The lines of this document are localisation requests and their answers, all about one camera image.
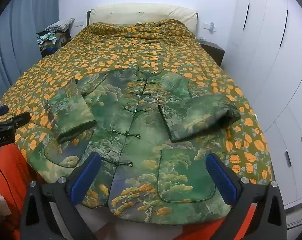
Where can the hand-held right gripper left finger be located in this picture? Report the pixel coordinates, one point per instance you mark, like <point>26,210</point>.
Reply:
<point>86,175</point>

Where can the green landscape print jacket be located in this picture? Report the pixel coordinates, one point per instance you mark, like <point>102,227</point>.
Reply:
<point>146,155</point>

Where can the dark nightstand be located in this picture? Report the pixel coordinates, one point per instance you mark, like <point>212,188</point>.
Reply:
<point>213,51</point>

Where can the white wardrobe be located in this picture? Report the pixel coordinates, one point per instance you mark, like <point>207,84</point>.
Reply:
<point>271,55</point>

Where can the orange red blanket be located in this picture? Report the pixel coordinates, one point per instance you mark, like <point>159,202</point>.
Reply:
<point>13,180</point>

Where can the blue-grey curtain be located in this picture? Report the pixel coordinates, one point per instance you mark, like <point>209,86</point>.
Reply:
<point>20,30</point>

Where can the cream padded headboard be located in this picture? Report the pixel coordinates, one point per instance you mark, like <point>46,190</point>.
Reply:
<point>141,15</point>

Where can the orange floral quilt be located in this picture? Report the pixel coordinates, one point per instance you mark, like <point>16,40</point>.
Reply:
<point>103,52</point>

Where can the checkered grey cloth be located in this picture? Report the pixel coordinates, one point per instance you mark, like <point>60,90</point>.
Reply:
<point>61,24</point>

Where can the small wall-mounted fixture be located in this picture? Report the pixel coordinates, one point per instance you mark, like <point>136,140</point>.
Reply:
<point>212,27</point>

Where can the pile of colourful clothes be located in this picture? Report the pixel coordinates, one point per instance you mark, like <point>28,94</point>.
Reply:
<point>50,42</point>

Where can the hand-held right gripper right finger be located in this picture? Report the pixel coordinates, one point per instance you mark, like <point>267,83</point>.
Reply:
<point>221,180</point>

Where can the white wall socket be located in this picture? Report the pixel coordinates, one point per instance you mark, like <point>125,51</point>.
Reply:
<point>79,24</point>
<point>205,26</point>

